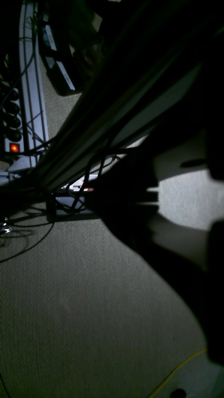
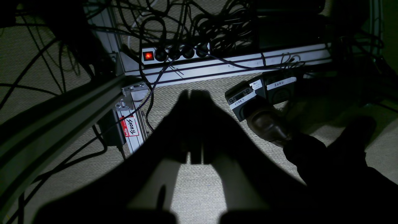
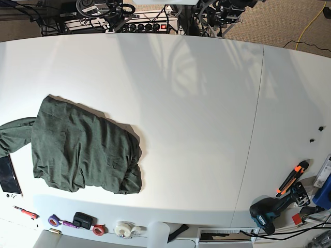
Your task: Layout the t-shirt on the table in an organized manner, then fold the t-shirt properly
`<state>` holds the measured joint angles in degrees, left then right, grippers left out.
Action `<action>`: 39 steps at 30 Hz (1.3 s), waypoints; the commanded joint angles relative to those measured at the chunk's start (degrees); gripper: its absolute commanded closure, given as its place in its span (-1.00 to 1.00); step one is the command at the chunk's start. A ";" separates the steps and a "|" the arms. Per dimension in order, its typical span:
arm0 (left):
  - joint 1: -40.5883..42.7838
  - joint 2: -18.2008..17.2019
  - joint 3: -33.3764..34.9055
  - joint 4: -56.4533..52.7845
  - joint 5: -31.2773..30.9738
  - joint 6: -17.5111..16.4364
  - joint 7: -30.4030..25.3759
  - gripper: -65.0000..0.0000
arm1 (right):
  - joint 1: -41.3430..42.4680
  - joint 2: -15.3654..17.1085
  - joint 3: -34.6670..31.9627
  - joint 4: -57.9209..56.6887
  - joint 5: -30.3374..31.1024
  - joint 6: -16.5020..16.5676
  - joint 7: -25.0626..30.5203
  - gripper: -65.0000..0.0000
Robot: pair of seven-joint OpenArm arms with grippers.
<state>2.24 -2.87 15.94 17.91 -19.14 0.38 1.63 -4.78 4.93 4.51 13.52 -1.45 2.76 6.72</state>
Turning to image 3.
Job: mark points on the dark green t-shirt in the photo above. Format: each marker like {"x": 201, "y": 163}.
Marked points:
{"x": 73, "y": 148}

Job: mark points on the white power strip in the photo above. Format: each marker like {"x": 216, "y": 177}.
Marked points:
{"x": 156, "y": 22}

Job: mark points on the white translucent cup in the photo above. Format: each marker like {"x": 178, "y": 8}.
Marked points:
{"x": 157, "y": 235}

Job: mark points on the clear tape dispenser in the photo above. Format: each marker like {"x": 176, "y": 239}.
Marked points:
{"x": 128, "y": 229}

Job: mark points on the red tape roll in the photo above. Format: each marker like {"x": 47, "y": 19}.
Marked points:
{"x": 99, "y": 230}

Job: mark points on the orange black utility knife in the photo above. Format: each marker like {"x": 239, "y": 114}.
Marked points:
{"x": 292, "y": 177}

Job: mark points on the purple tape roll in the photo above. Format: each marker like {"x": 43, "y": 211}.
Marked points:
{"x": 54, "y": 221}

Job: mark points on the blue box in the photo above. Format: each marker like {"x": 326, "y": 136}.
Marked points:
{"x": 322, "y": 196}

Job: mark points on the black action camera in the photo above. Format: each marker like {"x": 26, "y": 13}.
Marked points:
{"x": 82, "y": 220}

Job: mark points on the teal black cordless drill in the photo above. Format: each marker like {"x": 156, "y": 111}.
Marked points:
{"x": 266, "y": 210}

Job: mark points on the red handled screwdriver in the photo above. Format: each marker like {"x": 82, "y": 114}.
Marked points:
{"x": 32, "y": 215}

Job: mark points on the black tablet with white frame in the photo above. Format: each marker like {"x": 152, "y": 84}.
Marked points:
{"x": 9, "y": 181}

